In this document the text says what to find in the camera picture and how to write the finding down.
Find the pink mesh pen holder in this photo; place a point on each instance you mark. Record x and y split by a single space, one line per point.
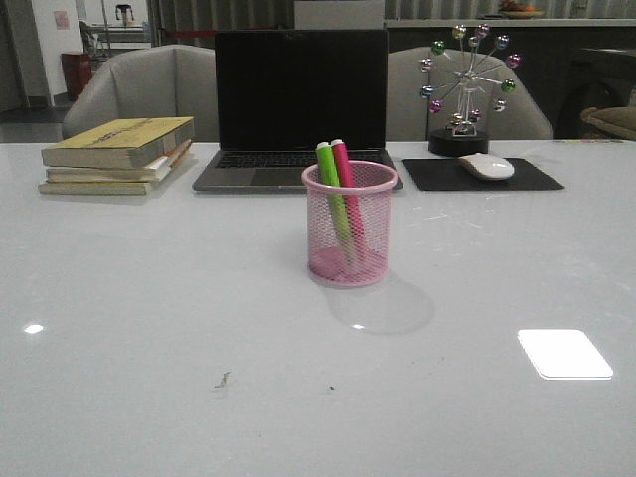
348 229

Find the black mouse pad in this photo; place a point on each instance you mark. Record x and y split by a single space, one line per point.
448 175

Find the grey open laptop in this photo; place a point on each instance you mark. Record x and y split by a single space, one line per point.
281 92

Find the middle cream book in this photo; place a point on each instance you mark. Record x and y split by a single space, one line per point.
155 171

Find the right grey armchair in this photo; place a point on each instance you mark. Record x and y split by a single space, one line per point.
506 116

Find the grey armchair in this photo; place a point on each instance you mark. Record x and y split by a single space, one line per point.
172 80
506 116

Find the white computer mouse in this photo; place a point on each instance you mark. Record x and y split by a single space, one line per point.
487 167

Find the left grey armchair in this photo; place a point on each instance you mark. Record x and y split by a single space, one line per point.
172 80

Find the ferris wheel desk ornament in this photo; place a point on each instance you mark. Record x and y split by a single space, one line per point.
460 135

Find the top yellow book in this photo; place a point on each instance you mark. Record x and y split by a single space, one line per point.
130 143

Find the yellow book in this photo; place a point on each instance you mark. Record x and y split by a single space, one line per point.
98 188
130 143

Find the bottom yellow book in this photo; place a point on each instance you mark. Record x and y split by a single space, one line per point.
98 188

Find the red bin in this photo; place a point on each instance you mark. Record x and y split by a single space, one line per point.
77 72

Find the fruit bowl on counter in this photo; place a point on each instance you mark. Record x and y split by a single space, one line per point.
515 10

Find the beige cushion at right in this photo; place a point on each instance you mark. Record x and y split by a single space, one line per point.
610 122

